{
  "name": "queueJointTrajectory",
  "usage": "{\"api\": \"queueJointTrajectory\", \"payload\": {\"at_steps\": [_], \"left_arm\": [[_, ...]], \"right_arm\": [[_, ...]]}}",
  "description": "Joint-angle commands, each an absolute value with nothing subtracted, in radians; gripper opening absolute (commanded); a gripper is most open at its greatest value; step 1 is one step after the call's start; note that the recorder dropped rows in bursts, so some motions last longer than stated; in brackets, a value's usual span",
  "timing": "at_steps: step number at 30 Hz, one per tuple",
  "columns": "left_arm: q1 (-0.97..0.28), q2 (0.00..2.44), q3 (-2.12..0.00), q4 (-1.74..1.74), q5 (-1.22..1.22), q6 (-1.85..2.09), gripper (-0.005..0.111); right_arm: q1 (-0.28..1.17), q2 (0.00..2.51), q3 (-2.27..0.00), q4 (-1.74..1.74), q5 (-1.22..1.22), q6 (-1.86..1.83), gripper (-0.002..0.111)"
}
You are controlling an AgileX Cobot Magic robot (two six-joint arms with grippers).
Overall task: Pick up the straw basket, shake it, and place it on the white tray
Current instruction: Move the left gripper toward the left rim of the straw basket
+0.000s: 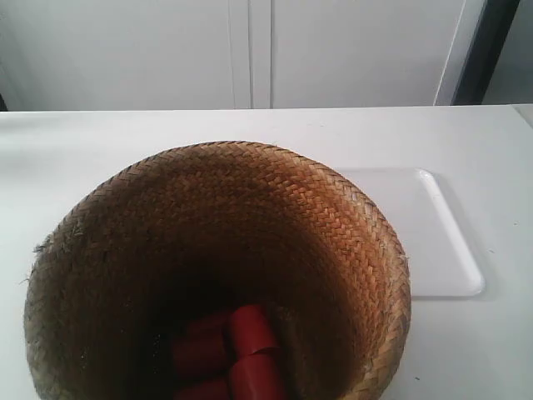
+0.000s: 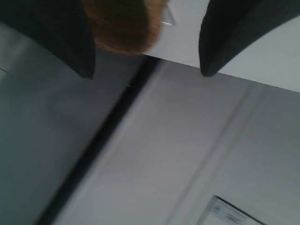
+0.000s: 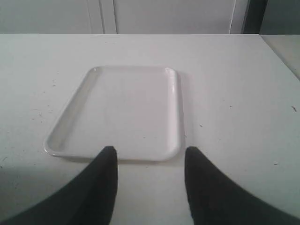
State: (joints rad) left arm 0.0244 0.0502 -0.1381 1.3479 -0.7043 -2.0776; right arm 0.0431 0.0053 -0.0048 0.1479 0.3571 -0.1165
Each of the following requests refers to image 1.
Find red cylinder middle left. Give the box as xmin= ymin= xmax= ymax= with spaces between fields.
xmin=171 ymin=310 xmax=231 ymax=379

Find red cylinder upper right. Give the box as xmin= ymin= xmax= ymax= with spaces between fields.
xmin=227 ymin=304 xmax=280 ymax=359

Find white rectangular plastic tray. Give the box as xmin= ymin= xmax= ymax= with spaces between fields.
xmin=339 ymin=167 xmax=485 ymax=299

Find red cylinder lower left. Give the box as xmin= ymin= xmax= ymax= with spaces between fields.
xmin=172 ymin=377 xmax=231 ymax=400

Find dark metal frame post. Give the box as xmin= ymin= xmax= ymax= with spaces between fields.
xmin=451 ymin=0 xmax=521 ymax=106

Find red cylinder lower right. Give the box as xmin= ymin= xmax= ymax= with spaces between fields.
xmin=229 ymin=353 xmax=286 ymax=400

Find red cylinder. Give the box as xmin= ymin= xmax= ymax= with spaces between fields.
xmin=171 ymin=310 xmax=231 ymax=379
xmin=229 ymin=353 xmax=286 ymax=400
xmin=172 ymin=377 xmax=231 ymax=400
xmin=227 ymin=304 xmax=280 ymax=359

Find brown woven straw basket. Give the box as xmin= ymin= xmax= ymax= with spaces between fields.
xmin=23 ymin=142 xmax=411 ymax=399

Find white cabinet doors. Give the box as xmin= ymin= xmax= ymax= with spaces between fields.
xmin=1 ymin=1 xmax=464 ymax=111

